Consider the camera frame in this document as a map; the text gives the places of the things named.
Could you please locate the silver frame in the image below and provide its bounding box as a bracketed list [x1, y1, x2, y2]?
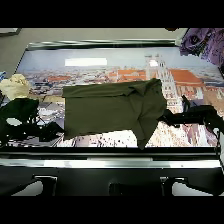
[0, 155, 224, 197]

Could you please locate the cream garment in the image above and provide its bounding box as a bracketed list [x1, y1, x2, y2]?
[0, 73, 33, 101]

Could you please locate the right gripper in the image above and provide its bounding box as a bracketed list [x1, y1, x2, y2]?
[158, 109, 184, 130]

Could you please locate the olive green T-shirt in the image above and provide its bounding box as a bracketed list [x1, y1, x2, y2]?
[61, 77, 168, 151]

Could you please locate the purple patterned garment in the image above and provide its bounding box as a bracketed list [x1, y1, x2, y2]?
[179, 28, 224, 75]

